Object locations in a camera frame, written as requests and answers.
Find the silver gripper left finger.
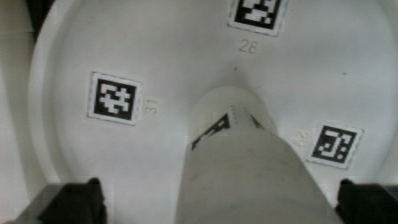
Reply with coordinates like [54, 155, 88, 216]
[37, 178, 106, 224]

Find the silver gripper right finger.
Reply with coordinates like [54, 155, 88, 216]
[335, 179, 398, 224]

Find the white cylindrical table leg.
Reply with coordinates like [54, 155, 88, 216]
[175, 86, 342, 224]

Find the white round table top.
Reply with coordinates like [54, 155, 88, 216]
[28, 0, 398, 224]

